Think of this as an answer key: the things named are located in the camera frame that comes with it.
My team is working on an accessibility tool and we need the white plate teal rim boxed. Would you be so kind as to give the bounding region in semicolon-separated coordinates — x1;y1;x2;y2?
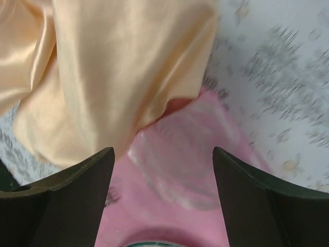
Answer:
126;241;173;247

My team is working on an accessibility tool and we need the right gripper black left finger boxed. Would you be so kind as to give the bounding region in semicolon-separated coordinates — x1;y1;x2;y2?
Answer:
1;148;115;246

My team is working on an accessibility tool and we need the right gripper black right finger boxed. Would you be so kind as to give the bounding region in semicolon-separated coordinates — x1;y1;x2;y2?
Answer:
213;147;328;247

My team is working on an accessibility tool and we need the peach satin napkin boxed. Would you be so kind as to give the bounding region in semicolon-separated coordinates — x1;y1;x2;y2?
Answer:
1;1;218;168

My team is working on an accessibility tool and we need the pink rose placemat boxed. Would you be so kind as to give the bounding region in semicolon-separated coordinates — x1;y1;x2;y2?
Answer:
96;90;268;246

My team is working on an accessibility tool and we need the floral tablecloth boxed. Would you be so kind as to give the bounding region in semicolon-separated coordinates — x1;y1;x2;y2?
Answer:
1;1;328;192

